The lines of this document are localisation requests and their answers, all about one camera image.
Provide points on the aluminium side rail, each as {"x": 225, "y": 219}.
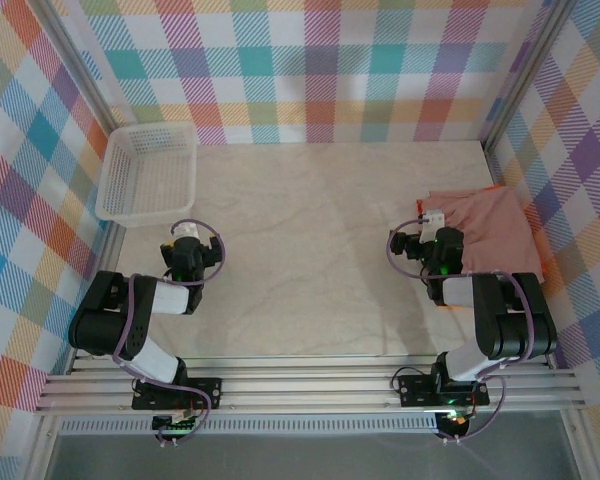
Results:
{"x": 111, "y": 245}

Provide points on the aluminium frame bar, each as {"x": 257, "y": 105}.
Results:
{"x": 577, "y": 445}
{"x": 40, "y": 450}

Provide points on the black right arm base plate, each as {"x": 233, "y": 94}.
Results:
{"x": 415, "y": 390}

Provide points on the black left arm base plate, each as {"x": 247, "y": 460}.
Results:
{"x": 212, "y": 385}

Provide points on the white plastic mesh basket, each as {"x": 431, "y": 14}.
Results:
{"x": 150, "y": 170}

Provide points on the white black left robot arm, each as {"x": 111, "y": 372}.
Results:
{"x": 170, "y": 297}

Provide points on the pink shorts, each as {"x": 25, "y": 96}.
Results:
{"x": 495, "y": 225}

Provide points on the aluminium corner post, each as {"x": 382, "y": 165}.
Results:
{"x": 75, "y": 65}
{"x": 525, "y": 75}

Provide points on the aluminium frame rail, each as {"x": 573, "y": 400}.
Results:
{"x": 305, "y": 385}

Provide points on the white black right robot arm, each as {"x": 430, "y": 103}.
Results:
{"x": 460, "y": 290}

